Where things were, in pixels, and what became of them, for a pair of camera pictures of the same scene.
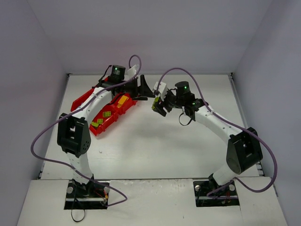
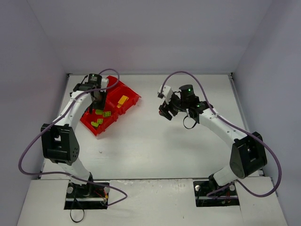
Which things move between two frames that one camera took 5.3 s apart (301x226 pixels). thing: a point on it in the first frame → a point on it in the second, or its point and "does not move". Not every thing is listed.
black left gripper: [137, 86] → [99, 102]
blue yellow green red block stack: [155, 100] → [99, 111]
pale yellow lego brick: [122, 100] does not move
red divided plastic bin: [107, 117] does not move
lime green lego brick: [106, 113] does not move
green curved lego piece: [95, 124] does not move
